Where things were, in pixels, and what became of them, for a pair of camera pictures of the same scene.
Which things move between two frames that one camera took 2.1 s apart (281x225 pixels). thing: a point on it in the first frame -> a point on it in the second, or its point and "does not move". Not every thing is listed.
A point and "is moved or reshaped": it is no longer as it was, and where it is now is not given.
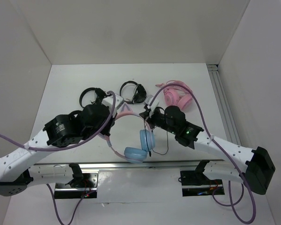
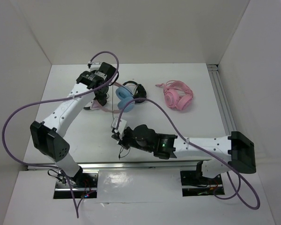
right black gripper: [145, 114] -> [122, 142]
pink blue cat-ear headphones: [134, 154] -> [123, 94]
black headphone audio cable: [150, 151] is moved or reshaped
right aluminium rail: [225, 108] does not move
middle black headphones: [139, 95] does not move
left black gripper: [106, 131] -> [99, 96]
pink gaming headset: [175, 95] does not move
